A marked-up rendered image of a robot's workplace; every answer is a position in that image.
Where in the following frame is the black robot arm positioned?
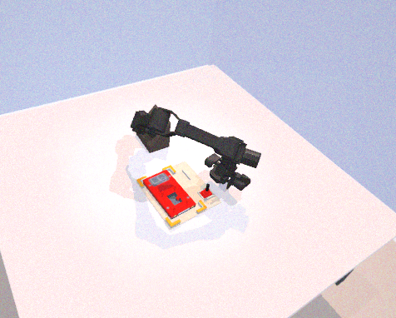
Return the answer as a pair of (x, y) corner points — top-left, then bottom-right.
(130, 107), (261, 185)

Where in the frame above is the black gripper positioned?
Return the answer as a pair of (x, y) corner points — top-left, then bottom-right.
(205, 153), (251, 191)

